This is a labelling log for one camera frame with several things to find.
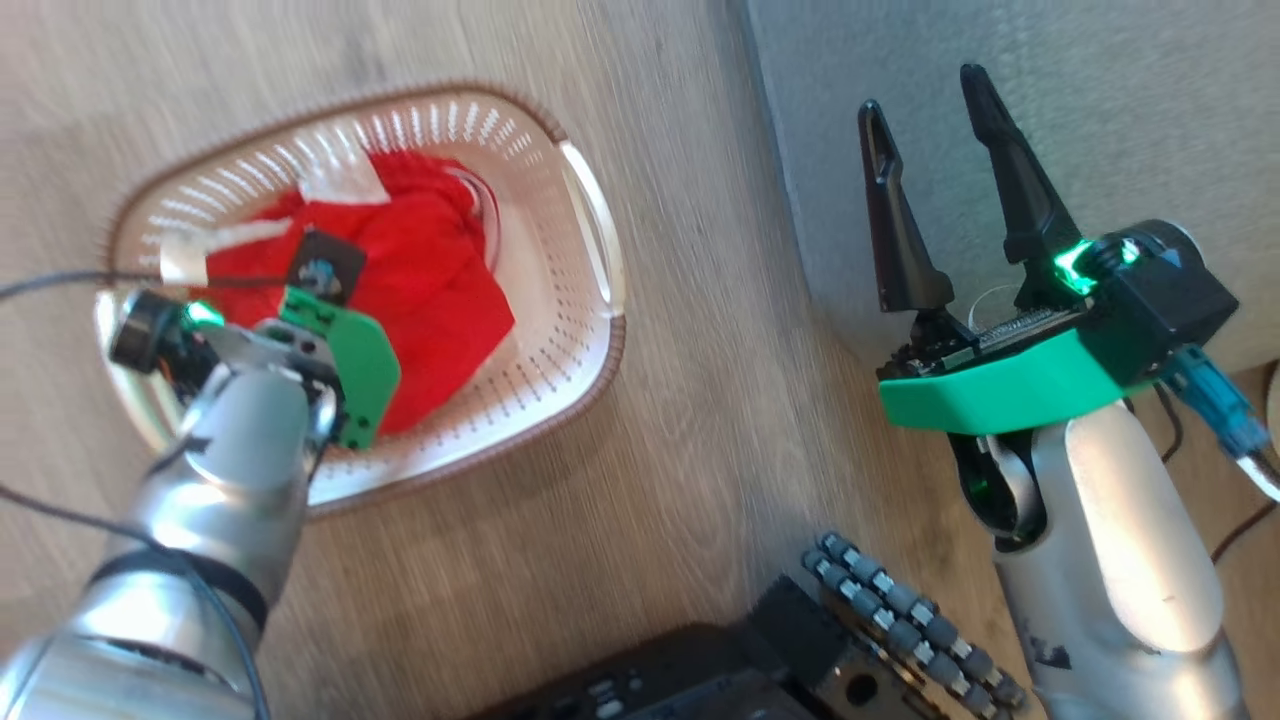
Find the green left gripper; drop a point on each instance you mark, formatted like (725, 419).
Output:
(360, 370)

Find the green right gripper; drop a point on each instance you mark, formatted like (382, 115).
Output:
(1000, 390)

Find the plain red garment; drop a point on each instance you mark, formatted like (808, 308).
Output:
(430, 290)

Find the red shorts with white stripes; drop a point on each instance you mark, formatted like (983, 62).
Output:
(250, 255)

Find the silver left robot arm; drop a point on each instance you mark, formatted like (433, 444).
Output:
(230, 470)

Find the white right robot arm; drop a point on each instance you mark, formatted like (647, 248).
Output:
(1130, 540)

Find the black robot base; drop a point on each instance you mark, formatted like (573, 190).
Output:
(690, 670)

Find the white laundry basket brown rim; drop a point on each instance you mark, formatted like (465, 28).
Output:
(560, 330)

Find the yellow sofa with grey seats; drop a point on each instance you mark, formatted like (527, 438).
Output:
(1100, 100)

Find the wheel with grey rollers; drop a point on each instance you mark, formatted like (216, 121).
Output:
(910, 620)

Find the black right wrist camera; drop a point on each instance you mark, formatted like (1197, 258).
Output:
(1165, 300)

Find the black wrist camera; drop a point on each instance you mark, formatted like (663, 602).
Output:
(1165, 300)
(145, 332)

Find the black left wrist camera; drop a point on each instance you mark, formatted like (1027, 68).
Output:
(145, 332)

